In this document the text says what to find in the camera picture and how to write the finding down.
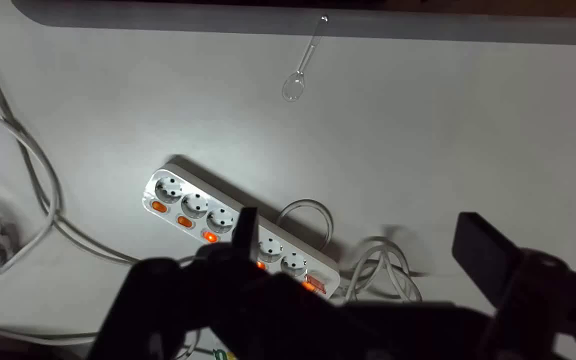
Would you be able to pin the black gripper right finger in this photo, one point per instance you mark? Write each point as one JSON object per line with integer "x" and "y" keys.
{"x": 540, "y": 300}

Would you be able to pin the white multi-socket power strip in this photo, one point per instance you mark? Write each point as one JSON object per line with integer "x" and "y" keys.
{"x": 195, "y": 200}

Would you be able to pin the grey side bench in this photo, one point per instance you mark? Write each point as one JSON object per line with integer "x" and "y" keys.
{"x": 300, "y": 20}

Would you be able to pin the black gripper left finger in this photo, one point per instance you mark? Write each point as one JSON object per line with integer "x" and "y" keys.
{"x": 189, "y": 306}

